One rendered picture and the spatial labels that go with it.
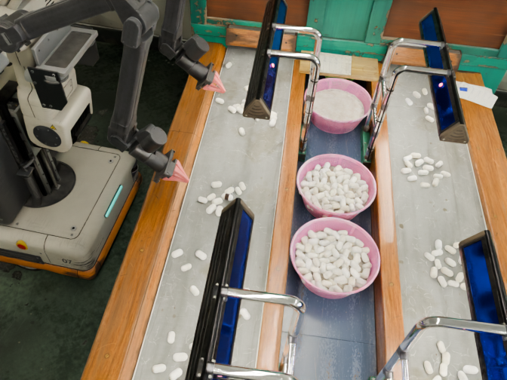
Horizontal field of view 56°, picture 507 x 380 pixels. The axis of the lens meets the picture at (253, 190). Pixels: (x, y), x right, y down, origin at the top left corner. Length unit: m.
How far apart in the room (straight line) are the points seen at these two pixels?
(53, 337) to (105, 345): 0.94
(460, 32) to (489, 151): 0.54
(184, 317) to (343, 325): 0.45
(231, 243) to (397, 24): 1.37
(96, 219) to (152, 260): 0.79
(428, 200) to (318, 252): 0.45
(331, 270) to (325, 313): 0.13
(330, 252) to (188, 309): 0.46
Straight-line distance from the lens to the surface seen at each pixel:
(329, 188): 1.62
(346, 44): 2.14
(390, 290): 1.42
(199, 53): 1.65
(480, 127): 2.01
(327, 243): 1.49
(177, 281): 1.39
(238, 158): 1.68
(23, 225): 2.22
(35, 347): 2.24
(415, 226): 1.61
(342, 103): 1.96
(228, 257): 0.99
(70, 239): 2.12
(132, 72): 1.28
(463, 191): 1.77
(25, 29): 1.38
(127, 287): 1.38
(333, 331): 1.42
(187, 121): 1.78
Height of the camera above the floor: 1.95
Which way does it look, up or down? 50 degrees down
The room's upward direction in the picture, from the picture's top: 4 degrees clockwise
